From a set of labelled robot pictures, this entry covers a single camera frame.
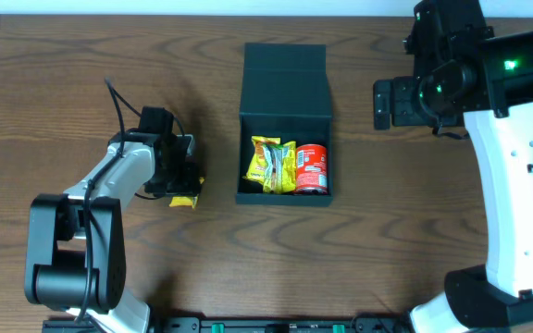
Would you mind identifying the red soda can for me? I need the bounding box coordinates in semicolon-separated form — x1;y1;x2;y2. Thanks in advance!
295;144;328;194

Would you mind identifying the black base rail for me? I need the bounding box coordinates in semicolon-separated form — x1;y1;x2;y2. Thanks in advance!
41;315;412;333

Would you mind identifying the orange yellow snack packet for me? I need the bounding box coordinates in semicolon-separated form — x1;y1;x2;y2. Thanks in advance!
243;136;281;184

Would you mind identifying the small yellow snack packet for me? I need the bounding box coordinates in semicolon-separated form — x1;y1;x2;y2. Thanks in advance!
169;177;205;209

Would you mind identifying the black gift box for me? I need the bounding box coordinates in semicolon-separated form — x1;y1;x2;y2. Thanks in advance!
236;43;334;207

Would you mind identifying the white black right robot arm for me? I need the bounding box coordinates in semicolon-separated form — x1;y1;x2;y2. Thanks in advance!
374;25;533;332

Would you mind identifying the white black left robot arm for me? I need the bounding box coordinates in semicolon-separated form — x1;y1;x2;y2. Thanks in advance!
24;130;201;332

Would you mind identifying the yellow snack bar wrapper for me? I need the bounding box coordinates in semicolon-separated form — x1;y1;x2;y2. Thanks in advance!
281;142;296;194

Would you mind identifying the green yellow snack bar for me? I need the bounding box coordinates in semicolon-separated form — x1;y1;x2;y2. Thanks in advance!
263;143;284;194

